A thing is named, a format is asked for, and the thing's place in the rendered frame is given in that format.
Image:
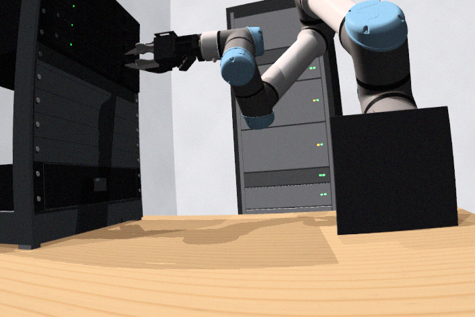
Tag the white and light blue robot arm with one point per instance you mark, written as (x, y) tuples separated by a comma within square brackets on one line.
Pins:
[(373, 32)]

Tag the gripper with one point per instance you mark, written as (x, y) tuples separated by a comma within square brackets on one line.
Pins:
[(168, 52)]

